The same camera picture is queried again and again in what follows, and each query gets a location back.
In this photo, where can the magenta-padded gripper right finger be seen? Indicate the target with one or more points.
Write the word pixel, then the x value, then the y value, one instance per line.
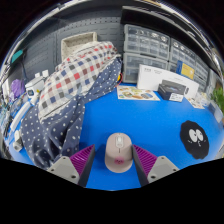
pixel 163 168

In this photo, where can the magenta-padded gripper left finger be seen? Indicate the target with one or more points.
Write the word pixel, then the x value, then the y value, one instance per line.
pixel 63 168

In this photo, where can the pink computer mouse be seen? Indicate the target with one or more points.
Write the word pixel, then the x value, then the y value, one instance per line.
pixel 118 156

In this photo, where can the black mouse pad with eyes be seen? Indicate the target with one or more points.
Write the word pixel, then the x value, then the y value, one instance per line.
pixel 195 148

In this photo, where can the white power strip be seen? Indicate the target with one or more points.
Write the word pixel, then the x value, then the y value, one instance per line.
pixel 20 116

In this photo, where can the checkered and polka-dot cloth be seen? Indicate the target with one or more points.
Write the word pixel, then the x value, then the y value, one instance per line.
pixel 66 100

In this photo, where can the colourful printed card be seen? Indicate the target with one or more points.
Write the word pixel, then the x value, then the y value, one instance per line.
pixel 136 93
pixel 196 103

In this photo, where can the small black box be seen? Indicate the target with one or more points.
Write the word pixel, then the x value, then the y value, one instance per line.
pixel 170 90

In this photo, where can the clear plastic box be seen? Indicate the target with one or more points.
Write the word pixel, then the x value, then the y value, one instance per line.
pixel 205 99

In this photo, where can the white and blue device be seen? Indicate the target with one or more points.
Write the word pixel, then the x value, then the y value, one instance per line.
pixel 35 87

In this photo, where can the green potted plant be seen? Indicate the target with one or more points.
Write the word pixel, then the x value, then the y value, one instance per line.
pixel 218 98

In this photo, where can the long white keyboard box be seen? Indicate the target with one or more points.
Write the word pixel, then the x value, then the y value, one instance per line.
pixel 148 78

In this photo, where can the purple bag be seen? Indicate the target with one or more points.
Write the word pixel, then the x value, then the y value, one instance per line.
pixel 17 88

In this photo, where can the yellow and blue box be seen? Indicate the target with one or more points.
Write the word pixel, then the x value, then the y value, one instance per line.
pixel 186 70

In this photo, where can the white woven basket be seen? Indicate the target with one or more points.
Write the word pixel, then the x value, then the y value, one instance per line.
pixel 75 41

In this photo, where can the grey pegboard wall panel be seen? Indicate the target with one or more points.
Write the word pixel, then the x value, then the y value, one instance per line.
pixel 43 53

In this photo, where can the teal wall holder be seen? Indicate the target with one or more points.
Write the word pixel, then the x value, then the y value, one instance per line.
pixel 16 56

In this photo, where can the dark wall shelf unit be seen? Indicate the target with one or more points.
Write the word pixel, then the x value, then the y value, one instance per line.
pixel 150 16

